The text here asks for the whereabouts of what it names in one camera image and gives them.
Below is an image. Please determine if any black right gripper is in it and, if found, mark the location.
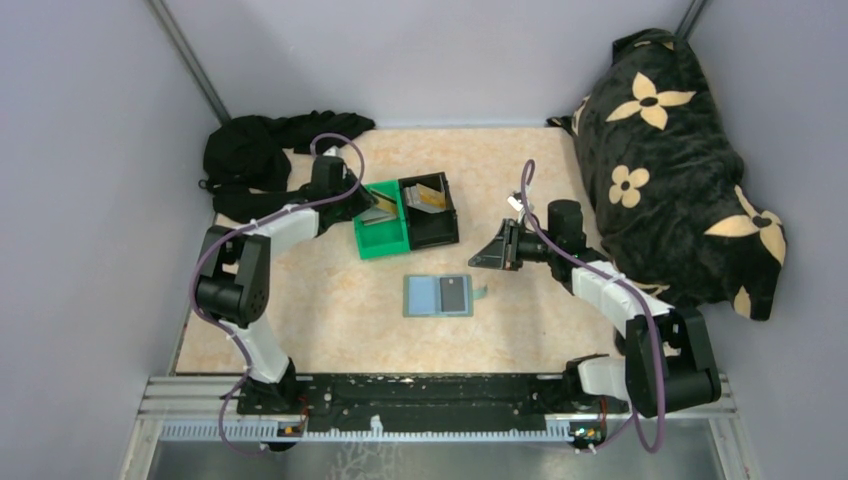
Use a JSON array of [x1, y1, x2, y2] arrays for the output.
[[469, 218, 559, 271]]

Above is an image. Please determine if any grey card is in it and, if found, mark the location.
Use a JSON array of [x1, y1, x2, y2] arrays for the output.
[[439, 276, 467, 314]]

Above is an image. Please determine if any sage green card holder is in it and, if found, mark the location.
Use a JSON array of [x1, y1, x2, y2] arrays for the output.
[[402, 274, 488, 318]]

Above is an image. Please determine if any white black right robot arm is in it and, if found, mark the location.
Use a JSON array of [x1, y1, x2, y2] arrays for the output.
[[468, 192, 722, 418]]

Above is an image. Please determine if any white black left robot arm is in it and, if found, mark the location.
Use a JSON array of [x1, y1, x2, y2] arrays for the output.
[[191, 154, 375, 415]]

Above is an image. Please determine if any card stack in green bin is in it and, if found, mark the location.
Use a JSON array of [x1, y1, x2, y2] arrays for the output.
[[358, 202, 398, 225]]

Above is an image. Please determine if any gold credit card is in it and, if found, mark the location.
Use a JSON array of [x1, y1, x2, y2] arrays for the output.
[[417, 185, 446, 208]]

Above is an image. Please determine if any black cloth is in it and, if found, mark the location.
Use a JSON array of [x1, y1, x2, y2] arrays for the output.
[[198, 110, 376, 223]]

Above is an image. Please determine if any black plastic bin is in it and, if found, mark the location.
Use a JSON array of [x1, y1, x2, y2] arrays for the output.
[[397, 172, 460, 251]]

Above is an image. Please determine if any green plastic bin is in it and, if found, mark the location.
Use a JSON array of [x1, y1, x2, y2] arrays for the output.
[[353, 180, 411, 260]]

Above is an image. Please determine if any black floral blanket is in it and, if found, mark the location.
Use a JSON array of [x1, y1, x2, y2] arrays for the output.
[[547, 28, 787, 321]]

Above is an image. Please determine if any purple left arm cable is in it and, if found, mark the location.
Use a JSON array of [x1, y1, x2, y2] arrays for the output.
[[188, 133, 367, 460]]

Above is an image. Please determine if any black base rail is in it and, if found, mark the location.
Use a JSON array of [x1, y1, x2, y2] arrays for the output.
[[225, 373, 629, 433]]

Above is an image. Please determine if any aluminium frame rail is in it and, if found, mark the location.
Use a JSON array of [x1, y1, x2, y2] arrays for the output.
[[135, 372, 738, 444]]

